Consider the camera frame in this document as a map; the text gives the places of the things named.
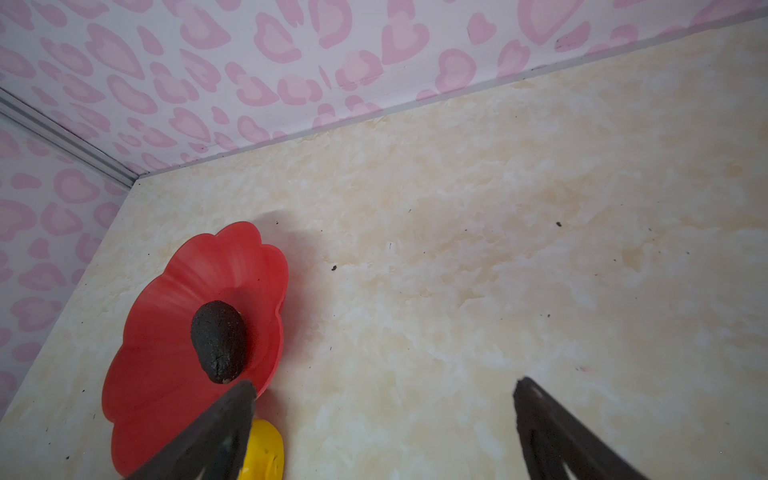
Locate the aluminium corner frame post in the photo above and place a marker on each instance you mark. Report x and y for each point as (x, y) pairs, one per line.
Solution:
(41, 127)

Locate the yellow fake corn cob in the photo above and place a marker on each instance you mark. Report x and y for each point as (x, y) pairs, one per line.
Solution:
(265, 453)

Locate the dark fake avocado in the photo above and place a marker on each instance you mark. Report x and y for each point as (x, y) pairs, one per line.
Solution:
(219, 338)

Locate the red flower-shaped fruit bowl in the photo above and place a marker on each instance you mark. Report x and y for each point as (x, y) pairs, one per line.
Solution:
(155, 386)

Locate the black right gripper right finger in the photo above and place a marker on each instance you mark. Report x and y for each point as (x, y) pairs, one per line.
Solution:
(556, 445)

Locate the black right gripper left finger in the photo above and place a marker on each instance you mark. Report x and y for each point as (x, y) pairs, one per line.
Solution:
(213, 446)

